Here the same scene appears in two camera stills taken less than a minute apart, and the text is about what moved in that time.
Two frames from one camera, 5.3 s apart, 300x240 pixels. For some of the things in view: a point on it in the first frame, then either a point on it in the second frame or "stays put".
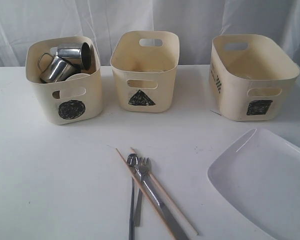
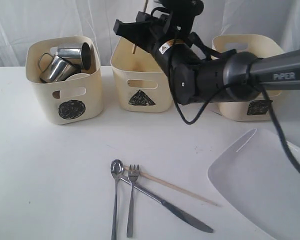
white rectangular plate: (265, 178) stays put
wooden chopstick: (168, 198) → (172, 185)
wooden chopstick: (147, 196) → (146, 3)
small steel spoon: (133, 160) → (116, 168)
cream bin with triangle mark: (144, 64) stays put
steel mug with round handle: (79, 54) stays put
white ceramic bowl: (77, 76) stays put
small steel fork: (144, 166) → (133, 175)
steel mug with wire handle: (58, 70) stays put
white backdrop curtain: (195, 23) stays put
